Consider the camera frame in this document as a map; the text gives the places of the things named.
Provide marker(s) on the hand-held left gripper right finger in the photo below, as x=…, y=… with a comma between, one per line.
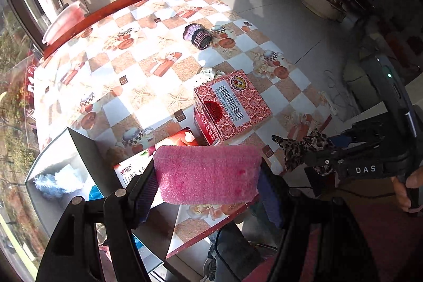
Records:
x=269, y=199

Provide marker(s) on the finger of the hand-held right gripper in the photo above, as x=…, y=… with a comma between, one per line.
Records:
x=325, y=160
x=343, y=140

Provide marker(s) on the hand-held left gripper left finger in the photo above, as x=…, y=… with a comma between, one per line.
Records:
x=147, y=196

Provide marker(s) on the leopard print cloth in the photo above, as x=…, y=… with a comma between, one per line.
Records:
x=297, y=150

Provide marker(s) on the pink sponge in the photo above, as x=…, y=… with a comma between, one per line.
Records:
x=205, y=173

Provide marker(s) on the grey cardboard box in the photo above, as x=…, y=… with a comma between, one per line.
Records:
x=82, y=150

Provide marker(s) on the light blue fluffy cloth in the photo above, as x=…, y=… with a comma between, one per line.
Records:
x=56, y=183

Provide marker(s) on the white polka-dot soft item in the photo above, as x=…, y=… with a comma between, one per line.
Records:
x=208, y=74

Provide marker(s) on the person's right hand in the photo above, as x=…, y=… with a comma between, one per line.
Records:
x=401, y=196

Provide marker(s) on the red white printed packet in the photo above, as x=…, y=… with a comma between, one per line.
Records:
x=132, y=173

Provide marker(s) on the person's leg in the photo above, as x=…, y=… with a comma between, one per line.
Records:
x=231, y=245

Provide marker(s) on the red patterned cardboard box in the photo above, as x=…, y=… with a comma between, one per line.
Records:
x=238, y=116

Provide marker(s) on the grey shoe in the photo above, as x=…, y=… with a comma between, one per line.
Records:
x=209, y=268

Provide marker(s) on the checkered printed tablecloth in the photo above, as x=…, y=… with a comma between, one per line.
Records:
x=132, y=47

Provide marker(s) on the purple knitted rolled sock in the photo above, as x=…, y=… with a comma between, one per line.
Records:
x=198, y=36

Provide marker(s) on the pink plastic basin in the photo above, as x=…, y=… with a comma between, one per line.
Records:
x=62, y=24

